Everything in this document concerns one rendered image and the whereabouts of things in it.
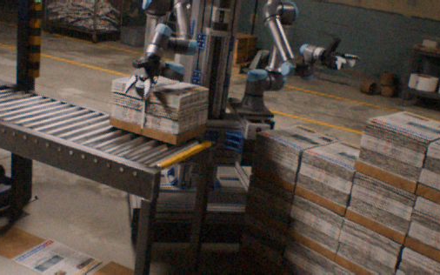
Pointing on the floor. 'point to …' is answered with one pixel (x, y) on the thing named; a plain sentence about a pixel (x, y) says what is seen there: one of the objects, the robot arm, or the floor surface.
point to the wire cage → (83, 16)
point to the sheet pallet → (243, 52)
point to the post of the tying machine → (24, 82)
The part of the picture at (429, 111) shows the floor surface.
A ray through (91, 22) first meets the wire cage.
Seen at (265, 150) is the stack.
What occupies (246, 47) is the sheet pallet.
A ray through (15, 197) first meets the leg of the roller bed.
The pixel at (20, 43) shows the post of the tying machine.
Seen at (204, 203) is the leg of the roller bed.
